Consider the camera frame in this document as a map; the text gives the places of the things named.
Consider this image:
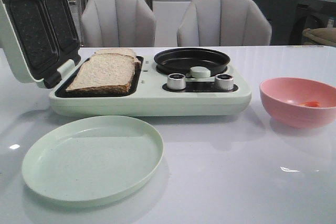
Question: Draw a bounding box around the black round frying pan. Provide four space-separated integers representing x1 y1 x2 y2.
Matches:
154 48 230 76

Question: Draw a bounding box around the orange shrimp piece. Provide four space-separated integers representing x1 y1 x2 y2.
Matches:
299 101 321 108

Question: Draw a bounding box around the grey upholstered chair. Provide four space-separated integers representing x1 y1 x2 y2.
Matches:
177 0 272 47
81 0 156 47

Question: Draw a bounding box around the mint green round plate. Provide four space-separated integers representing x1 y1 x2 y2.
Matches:
22 115 164 208

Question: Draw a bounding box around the white bread slice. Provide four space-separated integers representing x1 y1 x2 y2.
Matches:
94 48 142 70
66 54 138 94

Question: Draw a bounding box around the mint green breakfast maker lid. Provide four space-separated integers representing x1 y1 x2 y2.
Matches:
1 0 81 89

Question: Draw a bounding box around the mint green breakfast maker base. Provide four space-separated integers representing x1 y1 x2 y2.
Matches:
49 55 251 118

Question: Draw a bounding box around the right silver control knob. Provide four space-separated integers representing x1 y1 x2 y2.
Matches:
214 73 234 91

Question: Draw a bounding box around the pink plastic bowl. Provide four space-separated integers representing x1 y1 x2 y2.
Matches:
259 77 335 129

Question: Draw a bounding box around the left silver control knob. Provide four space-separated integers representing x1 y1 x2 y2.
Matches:
166 73 186 90

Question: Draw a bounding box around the silver control knob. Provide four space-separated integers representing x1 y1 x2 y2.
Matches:
166 73 186 90
214 73 234 91

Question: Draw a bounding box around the right grey upholstered chair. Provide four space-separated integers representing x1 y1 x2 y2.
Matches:
177 0 272 47

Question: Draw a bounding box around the left grey upholstered chair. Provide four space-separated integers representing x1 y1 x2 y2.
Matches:
81 0 156 47

